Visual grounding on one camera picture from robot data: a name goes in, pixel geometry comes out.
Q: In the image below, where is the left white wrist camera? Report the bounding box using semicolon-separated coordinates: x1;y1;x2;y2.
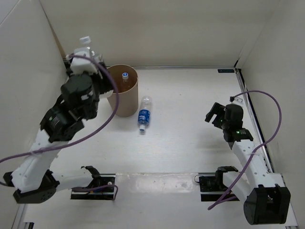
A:
66;48;98;74

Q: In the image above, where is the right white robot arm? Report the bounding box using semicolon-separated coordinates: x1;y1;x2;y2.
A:
205;103;291;225

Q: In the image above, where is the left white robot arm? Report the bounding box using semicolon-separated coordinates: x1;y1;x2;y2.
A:
2;61;113;204

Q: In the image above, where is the orange plastic bottle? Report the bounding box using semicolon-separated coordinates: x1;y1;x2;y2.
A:
121;72;131;93

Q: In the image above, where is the right blue corner label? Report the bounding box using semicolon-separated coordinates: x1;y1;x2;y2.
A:
217;69;235;73

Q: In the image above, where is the brown cylindrical bin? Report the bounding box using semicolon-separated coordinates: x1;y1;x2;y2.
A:
108;64;139;117

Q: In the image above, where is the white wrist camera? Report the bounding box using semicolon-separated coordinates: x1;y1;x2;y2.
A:
229;96;244;107
66;48;98;74

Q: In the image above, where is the blue label plastic bottle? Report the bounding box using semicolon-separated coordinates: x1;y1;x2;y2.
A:
138;96;153;132

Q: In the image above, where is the clear white-label plastic bottle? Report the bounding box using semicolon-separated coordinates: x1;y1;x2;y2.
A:
79;36;103;62

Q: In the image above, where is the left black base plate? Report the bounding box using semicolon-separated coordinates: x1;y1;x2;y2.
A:
70;174;118;200

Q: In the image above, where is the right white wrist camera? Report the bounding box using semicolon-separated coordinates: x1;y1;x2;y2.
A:
229;96;244;107

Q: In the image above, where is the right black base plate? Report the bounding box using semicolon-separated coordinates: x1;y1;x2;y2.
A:
193;173;227;202

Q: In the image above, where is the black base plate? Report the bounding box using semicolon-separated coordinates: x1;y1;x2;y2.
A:
70;174;118;200
193;173;227;202

